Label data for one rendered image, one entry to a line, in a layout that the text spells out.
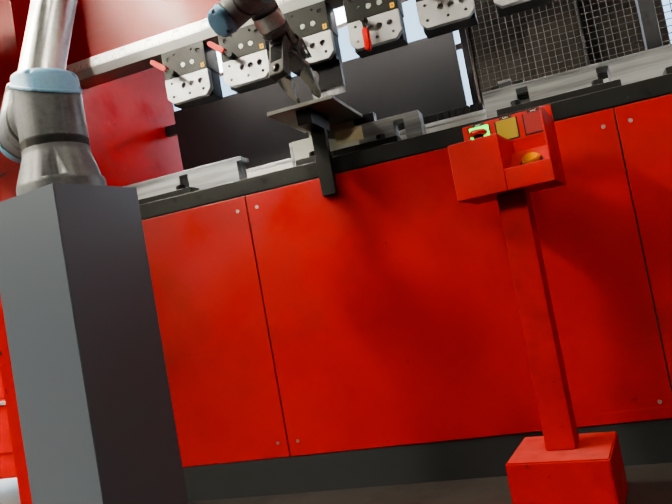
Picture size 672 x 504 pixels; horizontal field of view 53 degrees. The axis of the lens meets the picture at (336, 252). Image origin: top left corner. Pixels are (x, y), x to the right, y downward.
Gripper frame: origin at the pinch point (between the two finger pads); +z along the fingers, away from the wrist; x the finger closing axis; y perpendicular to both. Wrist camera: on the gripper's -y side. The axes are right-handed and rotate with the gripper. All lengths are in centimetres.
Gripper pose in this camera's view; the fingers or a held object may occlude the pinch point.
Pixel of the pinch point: (306, 98)
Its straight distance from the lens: 188.8
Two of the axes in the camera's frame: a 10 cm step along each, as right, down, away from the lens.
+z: 4.3, 7.3, 5.2
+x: -8.7, 1.8, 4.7
